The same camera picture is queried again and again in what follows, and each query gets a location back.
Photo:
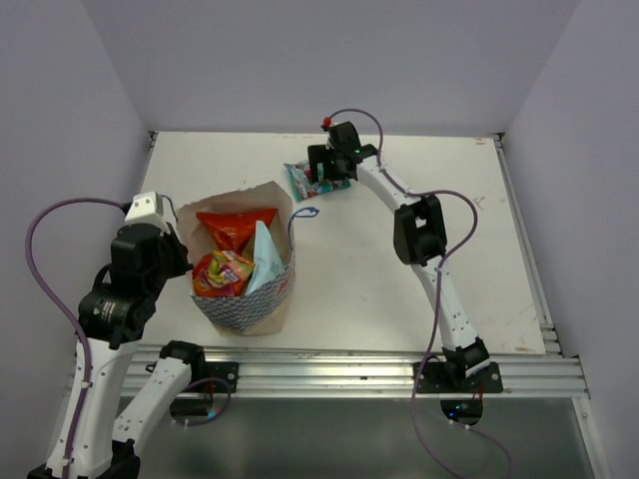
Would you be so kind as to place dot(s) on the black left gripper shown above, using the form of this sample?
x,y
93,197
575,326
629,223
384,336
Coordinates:
x,y
182,264

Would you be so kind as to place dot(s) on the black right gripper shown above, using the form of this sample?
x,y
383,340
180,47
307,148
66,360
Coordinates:
x,y
324,153

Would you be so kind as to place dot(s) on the green candy packet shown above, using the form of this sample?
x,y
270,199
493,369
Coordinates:
x,y
305,188

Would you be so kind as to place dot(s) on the colourful twisted candy packet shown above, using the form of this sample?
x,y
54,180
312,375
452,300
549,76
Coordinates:
x,y
221,273

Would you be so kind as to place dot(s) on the red chips bag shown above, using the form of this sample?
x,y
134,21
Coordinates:
x,y
234,231

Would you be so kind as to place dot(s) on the blue cassava chips bag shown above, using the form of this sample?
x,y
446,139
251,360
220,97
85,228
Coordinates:
x,y
266,258

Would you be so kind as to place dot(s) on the white paper bag blue handles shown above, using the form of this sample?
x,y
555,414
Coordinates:
x,y
260,312

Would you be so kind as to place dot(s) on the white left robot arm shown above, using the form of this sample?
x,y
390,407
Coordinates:
x,y
98,439

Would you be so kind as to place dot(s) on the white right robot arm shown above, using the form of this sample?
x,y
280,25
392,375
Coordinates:
x,y
419,241

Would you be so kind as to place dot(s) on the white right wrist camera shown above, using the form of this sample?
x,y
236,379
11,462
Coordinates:
x,y
326,123

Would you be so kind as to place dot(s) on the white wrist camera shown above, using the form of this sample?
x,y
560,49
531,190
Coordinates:
x,y
326,123
147,208

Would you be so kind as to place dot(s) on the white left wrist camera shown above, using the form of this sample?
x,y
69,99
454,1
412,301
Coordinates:
x,y
147,208

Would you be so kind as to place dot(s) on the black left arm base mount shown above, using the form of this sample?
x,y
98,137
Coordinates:
x,y
208,397

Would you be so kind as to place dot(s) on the aluminium front mounting rail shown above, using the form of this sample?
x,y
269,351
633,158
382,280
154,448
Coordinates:
x,y
307,374

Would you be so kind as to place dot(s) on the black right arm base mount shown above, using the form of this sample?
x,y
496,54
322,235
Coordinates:
x,y
461,400

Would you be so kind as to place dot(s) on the aluminium table edge rail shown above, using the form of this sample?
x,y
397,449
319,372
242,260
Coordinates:
x,y
545,321

